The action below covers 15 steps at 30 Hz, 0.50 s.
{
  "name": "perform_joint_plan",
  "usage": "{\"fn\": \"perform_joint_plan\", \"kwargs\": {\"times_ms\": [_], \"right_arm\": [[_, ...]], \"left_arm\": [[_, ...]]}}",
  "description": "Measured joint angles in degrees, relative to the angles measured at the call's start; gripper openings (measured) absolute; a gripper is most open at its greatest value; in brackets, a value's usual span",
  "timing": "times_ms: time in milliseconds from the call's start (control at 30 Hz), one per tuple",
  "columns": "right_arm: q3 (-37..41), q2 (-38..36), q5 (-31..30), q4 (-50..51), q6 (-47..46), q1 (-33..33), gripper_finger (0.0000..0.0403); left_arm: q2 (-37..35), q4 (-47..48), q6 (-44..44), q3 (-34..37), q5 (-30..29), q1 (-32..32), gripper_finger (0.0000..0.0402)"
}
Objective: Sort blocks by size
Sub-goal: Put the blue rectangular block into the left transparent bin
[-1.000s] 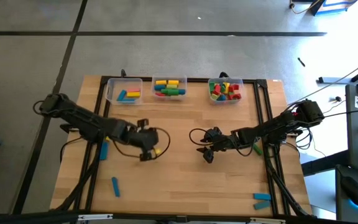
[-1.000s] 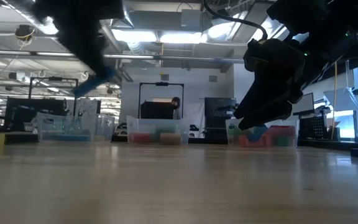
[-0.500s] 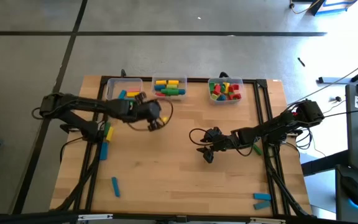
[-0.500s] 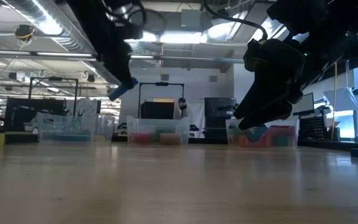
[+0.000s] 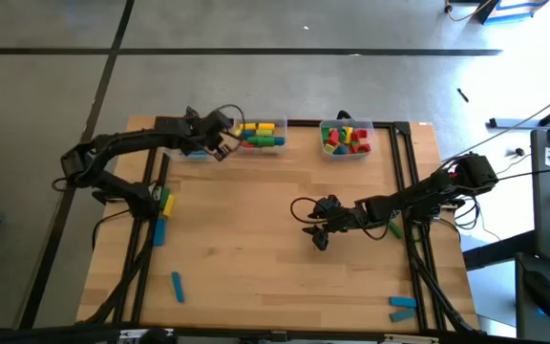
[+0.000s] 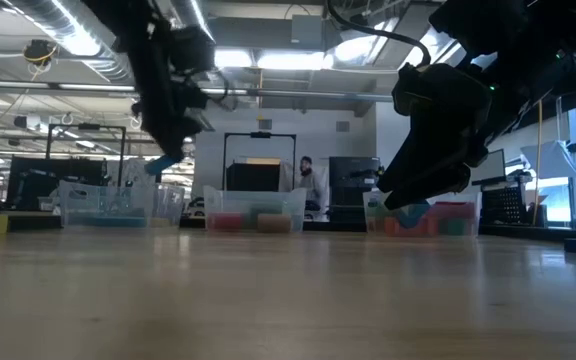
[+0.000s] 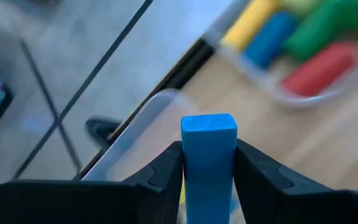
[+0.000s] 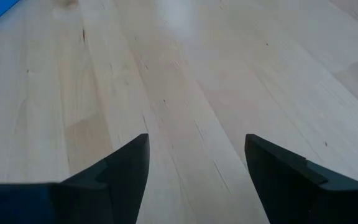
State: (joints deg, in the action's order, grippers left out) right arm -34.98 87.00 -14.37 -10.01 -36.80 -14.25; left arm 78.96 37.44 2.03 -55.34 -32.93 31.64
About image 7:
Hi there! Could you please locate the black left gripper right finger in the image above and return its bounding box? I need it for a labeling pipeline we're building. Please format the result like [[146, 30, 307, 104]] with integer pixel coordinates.
[[234, 139, 358, 224]]

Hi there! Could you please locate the black aluminium table frame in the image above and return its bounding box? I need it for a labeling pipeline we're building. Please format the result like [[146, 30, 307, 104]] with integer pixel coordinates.
[[78, 39, 216, 181]]

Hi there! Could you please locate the green wooden cylinder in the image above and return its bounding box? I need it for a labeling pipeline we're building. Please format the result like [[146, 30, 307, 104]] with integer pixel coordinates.
[[283, 0, 358, 60]]

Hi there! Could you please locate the blue wooden cylinder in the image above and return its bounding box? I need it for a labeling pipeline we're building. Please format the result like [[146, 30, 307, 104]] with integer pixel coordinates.
[[243, 11, 298, 68]]

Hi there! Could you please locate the blue wooden plank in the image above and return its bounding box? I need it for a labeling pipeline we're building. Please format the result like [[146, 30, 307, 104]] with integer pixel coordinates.
[[180, 113, 239, 224]]

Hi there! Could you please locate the yellow wooden cylinder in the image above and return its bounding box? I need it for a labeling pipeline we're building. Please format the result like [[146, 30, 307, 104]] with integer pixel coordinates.
[[221, 0, 283, 51]]

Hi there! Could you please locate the black table clamp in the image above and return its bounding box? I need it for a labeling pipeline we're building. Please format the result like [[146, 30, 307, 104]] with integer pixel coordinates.
[[84, 115, 122, 147]]

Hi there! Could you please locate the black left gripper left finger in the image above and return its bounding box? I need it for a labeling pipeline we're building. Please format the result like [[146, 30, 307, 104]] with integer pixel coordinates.
[[0, 141, 185, 224]]

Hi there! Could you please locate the red wooden cylinder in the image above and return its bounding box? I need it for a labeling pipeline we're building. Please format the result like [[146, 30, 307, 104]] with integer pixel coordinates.
[[281, 42, 357, 97]]

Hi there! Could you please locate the clear plastic bin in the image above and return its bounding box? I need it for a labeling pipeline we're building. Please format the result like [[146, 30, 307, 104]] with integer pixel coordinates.
[[209, 0, 358, 110]]

